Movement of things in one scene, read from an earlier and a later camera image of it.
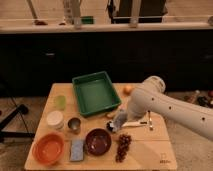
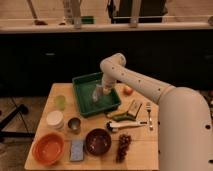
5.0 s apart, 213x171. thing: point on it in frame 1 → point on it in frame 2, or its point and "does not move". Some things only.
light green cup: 60,102 does not move
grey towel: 119,120 → 94,94
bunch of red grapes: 123,146 does not move
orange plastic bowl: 48,148 does not move
